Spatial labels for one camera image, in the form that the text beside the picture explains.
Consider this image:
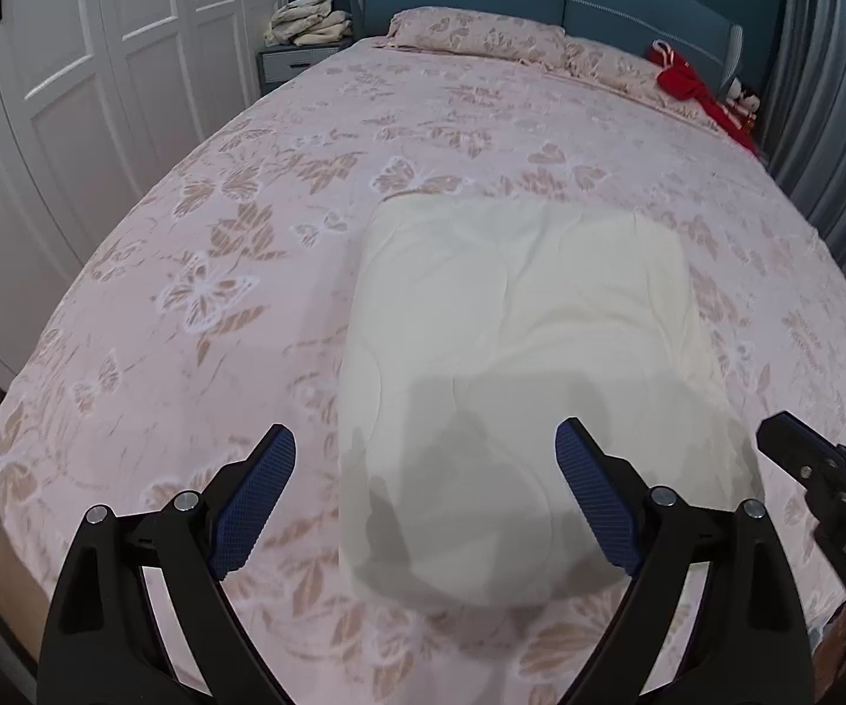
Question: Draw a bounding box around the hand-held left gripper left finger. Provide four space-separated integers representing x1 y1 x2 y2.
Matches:
39 424 298 705

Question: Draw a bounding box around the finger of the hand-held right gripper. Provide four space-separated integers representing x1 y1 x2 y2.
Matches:
756 413 846 508

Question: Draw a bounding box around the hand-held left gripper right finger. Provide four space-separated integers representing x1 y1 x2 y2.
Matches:
555 417 815 705

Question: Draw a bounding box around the cream garment with tan trim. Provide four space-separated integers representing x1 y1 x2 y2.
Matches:
338 194 767 608

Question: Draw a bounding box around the pile of cream clothes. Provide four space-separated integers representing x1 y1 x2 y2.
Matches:
263 0 355 47

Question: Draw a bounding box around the pink floral bed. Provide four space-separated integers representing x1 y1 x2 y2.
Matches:
0 33 846 705

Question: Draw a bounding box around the grey curtain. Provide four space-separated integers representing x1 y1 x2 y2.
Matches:
757 0 846 364

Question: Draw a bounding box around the small plush toy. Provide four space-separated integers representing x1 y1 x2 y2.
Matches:
720 73 763 137

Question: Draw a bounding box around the red garment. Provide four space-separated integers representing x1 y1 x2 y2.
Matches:
649 39 762 157

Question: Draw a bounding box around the pink floral pillow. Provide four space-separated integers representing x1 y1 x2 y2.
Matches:
561 35 696 115
385 7 569 69

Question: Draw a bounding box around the white panelled wardrobe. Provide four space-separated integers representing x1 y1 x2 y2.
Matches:
0 0 284 383

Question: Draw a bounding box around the grey nightstand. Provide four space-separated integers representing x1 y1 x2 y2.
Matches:
256 36 354 96

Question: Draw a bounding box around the wooden bed frame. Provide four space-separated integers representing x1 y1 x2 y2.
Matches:
0 521 53 651

